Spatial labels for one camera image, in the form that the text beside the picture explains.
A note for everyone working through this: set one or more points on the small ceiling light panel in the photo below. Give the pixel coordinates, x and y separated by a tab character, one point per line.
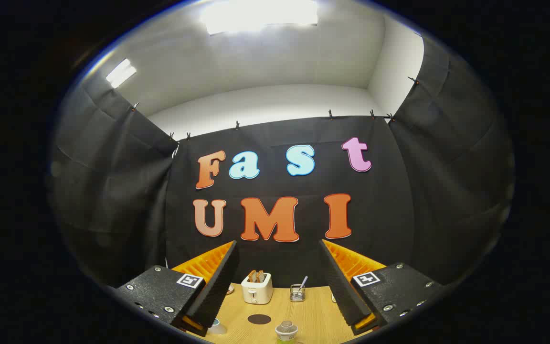
121	73

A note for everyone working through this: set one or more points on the white cup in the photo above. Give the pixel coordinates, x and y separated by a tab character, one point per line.
217	327

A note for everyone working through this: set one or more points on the toast slice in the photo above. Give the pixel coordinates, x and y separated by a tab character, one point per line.
260	276
252	276

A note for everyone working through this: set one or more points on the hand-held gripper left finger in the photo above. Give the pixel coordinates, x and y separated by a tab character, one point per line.
217	286

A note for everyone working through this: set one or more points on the black backdrop cloth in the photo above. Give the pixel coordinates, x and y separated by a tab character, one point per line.
399	215

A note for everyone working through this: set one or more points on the small glass holder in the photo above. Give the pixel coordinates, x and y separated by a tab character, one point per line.
297	294

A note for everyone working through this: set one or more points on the wooden table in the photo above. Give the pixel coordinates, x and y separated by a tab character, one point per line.
315	317

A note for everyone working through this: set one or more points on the clear juice bottle white label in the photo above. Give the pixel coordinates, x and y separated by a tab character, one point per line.
286	330

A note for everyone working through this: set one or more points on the white toaster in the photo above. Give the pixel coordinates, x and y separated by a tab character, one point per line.
257	292

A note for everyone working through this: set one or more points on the round white plate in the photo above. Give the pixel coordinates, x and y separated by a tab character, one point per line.
230	289

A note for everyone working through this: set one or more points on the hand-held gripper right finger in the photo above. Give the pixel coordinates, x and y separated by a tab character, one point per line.
342	286

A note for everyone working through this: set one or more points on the dark brown round coaster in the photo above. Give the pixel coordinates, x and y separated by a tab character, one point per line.
259	319

